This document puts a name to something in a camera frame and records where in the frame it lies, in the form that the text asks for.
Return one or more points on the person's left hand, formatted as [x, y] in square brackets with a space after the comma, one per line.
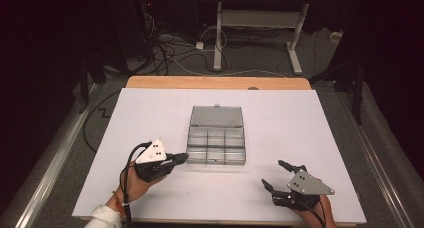
[136, 188]

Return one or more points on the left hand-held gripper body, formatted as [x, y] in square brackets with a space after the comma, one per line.
[151, 154]

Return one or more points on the person's right hand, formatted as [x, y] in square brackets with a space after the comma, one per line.
[320, 216]

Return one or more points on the aluminium floor rail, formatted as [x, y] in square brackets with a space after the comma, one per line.
[50, 178]
[376, 161]

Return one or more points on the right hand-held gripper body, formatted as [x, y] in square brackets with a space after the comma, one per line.
[308, 186]

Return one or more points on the dark equipment with red light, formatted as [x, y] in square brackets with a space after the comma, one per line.
[146, 28]

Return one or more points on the black metal stand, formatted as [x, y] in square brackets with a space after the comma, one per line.
[358, 94]

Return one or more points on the white table sheet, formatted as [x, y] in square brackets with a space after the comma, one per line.
[283, 128]

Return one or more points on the white-legged desk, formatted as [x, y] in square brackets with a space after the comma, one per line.
[218, 38]

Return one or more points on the white power strip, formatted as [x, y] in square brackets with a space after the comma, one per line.
[335, 37]

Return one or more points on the white power adapter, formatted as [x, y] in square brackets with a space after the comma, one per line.
[199, 45]

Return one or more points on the clear plastic compartment box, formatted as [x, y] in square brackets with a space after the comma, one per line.
[216, 141]

